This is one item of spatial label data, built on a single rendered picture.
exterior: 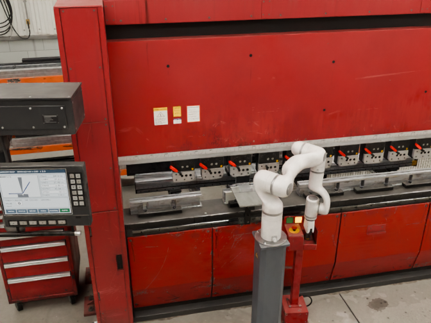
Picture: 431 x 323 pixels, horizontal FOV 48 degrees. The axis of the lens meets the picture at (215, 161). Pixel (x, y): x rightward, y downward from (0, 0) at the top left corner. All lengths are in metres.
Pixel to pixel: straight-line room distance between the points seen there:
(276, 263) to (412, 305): 1.58
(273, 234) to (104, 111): 1.20
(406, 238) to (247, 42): 2.04
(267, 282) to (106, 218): 1.08
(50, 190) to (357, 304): 2.56
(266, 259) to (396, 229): 1.43
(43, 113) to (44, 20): 4.93
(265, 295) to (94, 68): 1.67
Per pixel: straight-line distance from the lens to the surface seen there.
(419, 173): 4.05
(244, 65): 3.14
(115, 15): 2.94
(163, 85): 3.07
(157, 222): 3.36
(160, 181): 3.64
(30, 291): 4.03
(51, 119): 2.48
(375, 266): 4.23
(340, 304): 4.11
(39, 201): 2.68
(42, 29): 7.37
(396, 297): 4.30
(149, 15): 2.95
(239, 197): 3.36
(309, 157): 2.94
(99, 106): 2.88
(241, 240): 3.57
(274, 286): 3.09
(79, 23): 2.76
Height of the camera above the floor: 2.68
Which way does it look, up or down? 26 degrees down
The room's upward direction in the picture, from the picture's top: straight up
